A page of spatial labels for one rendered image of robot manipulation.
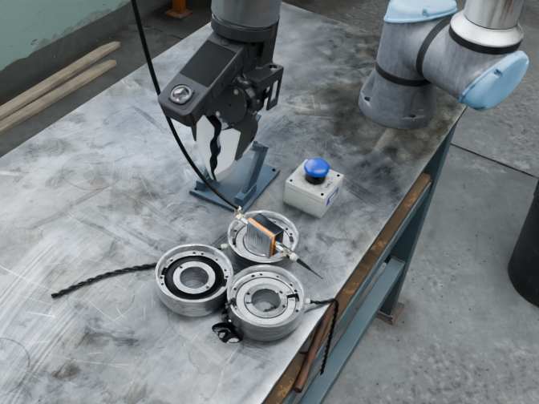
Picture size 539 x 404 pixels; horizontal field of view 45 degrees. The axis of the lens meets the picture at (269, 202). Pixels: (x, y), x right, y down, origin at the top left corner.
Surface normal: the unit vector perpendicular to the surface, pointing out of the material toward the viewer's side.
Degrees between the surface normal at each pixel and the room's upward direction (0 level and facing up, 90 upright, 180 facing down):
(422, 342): 0
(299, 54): 0
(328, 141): 0
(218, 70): 23
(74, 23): 90
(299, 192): 90
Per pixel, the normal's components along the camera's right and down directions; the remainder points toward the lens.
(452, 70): -0.80, 0.38
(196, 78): -0.11, -0.45
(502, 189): 0.08, -0.73
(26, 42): 0.86, 0.39
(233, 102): -0.51, 0.44
